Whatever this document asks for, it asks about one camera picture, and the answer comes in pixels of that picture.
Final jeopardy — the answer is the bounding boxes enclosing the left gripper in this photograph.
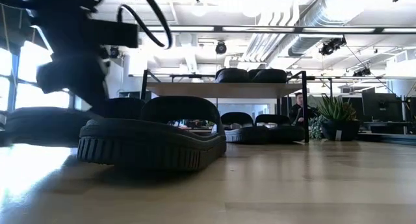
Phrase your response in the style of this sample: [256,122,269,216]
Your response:
[32,19,111,116]

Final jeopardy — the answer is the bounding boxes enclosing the wooden shelf with black legs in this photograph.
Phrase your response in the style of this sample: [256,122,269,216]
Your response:
[136,69,317,143]

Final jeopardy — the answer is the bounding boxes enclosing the person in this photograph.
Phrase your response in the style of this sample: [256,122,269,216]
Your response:
[288,92,319,127]

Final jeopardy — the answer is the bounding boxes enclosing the black track spotlight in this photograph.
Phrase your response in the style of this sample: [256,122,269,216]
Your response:
[352,67,372,78]
[318,36,348,56]

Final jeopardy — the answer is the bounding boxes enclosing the small potted green plant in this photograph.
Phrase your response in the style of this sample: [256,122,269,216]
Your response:
[308,94,361,142]

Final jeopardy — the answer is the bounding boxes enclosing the black computer monitor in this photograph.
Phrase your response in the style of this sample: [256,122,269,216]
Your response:
[361,92,400,123]

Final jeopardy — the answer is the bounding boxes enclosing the dark office desk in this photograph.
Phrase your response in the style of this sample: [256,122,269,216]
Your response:
[359,120,416,136]

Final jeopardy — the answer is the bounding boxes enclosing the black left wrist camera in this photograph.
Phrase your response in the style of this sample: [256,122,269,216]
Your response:
[87,19,139,49]

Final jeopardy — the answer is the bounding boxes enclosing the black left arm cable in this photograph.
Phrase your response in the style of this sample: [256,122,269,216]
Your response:
[117,0,173,50]

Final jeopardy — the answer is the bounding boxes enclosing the black overhead camera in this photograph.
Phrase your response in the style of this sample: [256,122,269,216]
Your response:
[214,40,228,55]

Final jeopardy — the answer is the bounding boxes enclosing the silver ventilation duct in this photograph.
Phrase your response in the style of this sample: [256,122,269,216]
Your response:
[285,0,358,58]

